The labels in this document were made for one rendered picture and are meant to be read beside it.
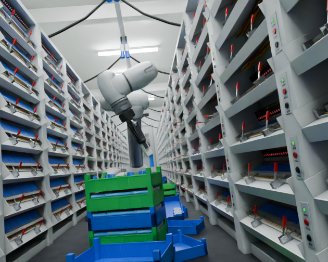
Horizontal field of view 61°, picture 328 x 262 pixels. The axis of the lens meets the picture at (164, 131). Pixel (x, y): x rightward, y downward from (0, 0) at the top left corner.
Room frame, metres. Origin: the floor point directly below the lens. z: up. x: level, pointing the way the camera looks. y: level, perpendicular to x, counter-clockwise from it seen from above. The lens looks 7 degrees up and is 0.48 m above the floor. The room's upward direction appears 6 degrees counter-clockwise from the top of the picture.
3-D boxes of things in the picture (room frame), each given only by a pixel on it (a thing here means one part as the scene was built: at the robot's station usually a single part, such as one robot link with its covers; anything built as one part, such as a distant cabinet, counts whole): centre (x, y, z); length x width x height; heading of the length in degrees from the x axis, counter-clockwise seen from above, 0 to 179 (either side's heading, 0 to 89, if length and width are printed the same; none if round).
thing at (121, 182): (1.30, 0.20, 0.44); 0.30 x 0.20 x 0.08; 78
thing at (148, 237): (1.30, 0.20, 0.20); 0.30 x 0.20 x 0.08; 78
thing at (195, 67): (2.22, -0.38, 0.87); 0.20 x 0.09 x 1.74; 94
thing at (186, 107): (2.92, -0.33, 0.87); 0.20 x 0.09 x 1.74; 94
